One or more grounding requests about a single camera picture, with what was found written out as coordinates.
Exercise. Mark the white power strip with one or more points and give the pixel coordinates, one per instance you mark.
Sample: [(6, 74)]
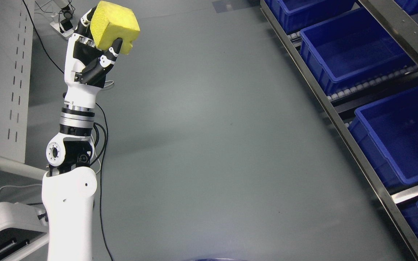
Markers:
[(63, 27)]

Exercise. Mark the white humanoid robot arm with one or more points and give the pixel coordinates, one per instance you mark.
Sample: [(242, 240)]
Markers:
[(69, 186)]

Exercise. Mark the white machine base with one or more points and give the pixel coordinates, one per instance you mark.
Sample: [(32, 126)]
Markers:
[(23, 229)]

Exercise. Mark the metal roller shelf rack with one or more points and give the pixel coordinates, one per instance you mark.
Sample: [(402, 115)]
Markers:
[(386, 204)]

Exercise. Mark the grey perforated metal cabinet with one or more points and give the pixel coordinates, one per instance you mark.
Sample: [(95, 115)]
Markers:
[(16, 43)]

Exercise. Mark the yellow foam block with notch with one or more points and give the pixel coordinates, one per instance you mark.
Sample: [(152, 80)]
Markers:
[(111, 21)]

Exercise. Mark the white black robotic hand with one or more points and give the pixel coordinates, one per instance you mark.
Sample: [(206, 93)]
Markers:
[(86, 66)]

